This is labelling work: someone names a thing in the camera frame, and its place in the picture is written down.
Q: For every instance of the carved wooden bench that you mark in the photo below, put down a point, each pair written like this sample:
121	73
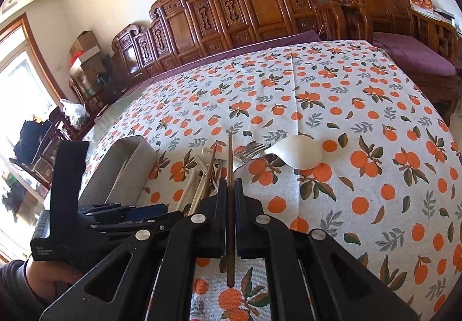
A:
252	3

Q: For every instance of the metal utensil tray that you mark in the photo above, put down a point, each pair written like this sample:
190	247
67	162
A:
122	169

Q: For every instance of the pile of cutlery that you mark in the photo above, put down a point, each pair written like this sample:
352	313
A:
205	155

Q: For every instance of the red wall calendar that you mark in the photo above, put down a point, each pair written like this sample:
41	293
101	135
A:
420	0

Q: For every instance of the clear plastic bag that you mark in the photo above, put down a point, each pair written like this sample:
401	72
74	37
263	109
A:
74	111

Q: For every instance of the dark brown chopstick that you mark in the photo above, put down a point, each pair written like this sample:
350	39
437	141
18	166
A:
229	162

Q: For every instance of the white plastic spoon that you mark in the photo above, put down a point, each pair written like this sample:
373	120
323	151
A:
299	153

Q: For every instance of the dark wooden dining chair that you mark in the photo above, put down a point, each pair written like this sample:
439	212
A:
47	147

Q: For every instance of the reddish brown chopstick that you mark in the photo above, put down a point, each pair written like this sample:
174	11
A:
212	160

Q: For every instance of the orange print tablecloth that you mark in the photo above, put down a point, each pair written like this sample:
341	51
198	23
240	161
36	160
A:
325	108

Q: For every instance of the cardboard box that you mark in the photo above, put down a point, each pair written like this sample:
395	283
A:
85	41

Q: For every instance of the person's left forearm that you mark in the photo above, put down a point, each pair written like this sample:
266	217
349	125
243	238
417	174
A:
12	292

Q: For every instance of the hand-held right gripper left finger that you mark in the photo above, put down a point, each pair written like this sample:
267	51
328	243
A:
216	220

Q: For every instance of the purple armchair cushion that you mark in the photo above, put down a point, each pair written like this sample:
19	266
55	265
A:
408	54

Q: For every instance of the metal fork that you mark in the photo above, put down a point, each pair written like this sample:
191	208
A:
254	147
243	158

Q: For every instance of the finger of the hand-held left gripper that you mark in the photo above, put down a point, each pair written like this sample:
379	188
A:
144	212
158	223

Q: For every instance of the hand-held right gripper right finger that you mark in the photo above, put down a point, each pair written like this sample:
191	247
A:
246	220

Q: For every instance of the person's left hand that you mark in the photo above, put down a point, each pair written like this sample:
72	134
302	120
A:
47	277

